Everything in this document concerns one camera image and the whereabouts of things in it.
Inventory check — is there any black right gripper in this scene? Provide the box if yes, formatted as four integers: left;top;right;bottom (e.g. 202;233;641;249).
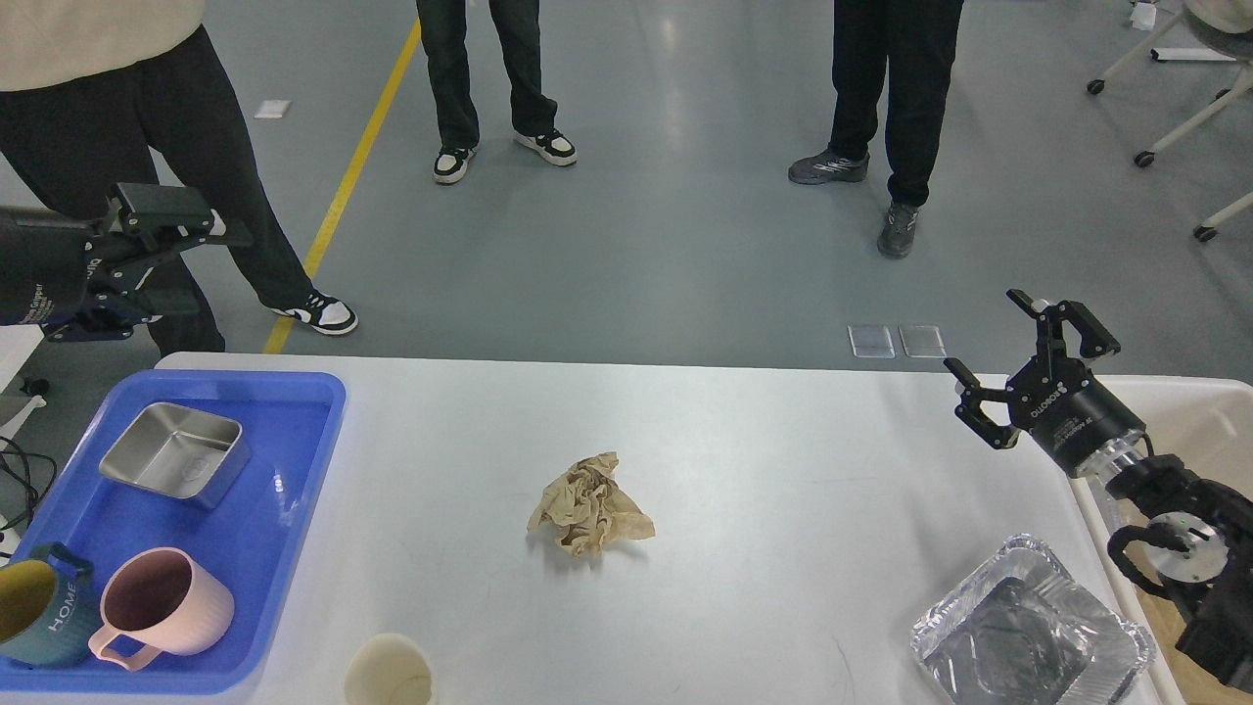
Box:
944;289;1146;480

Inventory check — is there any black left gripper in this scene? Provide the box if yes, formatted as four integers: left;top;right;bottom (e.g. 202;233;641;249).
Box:
1;183;254;343

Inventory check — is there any square stainless steel dish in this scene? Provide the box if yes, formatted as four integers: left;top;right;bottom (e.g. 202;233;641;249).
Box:
98;402;252;510

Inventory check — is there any pink ribbed mug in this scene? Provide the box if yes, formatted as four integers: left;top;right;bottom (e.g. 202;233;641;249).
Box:
88;547;236;671

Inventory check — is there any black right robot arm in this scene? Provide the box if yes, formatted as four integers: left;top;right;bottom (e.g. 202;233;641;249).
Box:
944;289;1252;691

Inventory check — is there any right clear floor plate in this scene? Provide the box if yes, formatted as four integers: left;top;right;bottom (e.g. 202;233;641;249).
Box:
897;324;949;358

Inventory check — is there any clear floor plate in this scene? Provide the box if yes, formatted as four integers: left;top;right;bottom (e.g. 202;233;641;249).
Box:
897;324;949;358
847;324;897;358

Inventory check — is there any left clear floor plate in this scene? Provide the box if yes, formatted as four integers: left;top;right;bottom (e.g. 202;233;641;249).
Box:
847;324;897;358

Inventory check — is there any person in beige top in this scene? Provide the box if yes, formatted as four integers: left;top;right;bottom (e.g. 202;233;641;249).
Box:
1;1;358;336

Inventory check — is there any white plastic bin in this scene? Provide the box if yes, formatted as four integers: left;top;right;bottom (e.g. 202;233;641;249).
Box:
1071;374;1252;704

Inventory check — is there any blue plastic tray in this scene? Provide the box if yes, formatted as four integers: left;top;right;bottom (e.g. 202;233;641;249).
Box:
1;369;346;704

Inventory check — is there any aluminium foil tray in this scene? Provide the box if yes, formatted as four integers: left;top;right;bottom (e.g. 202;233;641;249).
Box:
911;533;1157;704

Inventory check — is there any person with grey shoes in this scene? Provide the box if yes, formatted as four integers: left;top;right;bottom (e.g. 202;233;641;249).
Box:
787;1;965;259

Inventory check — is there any teal HOME mug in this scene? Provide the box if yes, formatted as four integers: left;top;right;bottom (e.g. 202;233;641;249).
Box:
1;541;103;667

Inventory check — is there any person with black-white sneakers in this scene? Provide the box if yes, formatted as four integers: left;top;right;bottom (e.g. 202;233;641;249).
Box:
415;0;579;187

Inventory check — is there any white rolling chair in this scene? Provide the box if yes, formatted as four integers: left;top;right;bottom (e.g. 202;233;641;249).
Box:
1085;0;1253;243

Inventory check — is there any crumpled brown paper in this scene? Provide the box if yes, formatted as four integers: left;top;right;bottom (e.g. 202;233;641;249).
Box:
528;451;655;558

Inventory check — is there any cream paper cup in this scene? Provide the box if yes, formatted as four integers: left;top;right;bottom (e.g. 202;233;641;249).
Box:
342;634;439;704

